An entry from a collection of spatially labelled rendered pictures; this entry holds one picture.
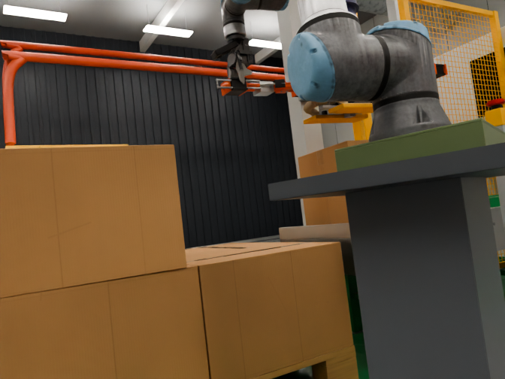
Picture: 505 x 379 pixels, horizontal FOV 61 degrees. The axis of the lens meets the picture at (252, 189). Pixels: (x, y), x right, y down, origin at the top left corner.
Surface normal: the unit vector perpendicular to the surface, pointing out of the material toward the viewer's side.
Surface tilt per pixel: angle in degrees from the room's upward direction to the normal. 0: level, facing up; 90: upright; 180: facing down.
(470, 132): 90
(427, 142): 90
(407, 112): 69
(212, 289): 90
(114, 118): 90
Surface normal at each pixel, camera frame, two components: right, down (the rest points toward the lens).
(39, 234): 0.46, -0.11
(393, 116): -0.64, -0.34
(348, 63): 0.30, 0.18
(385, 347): -0.62, 0.02
